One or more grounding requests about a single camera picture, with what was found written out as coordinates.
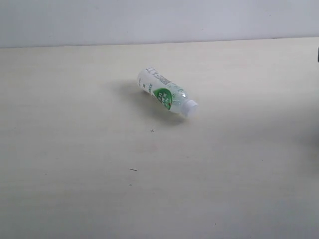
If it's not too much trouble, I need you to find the white bottle green label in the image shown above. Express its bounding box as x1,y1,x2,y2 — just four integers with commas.
137,67,198,117

